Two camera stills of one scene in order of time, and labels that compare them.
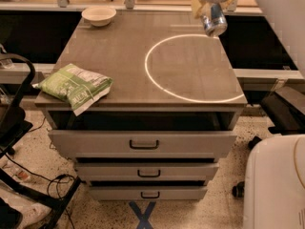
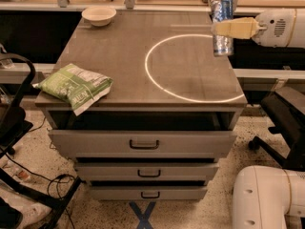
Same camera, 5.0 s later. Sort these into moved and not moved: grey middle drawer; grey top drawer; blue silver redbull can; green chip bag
Moved: blue silver redbull can
Not moved: grey middle drawer; green chip bag; grey top drawer
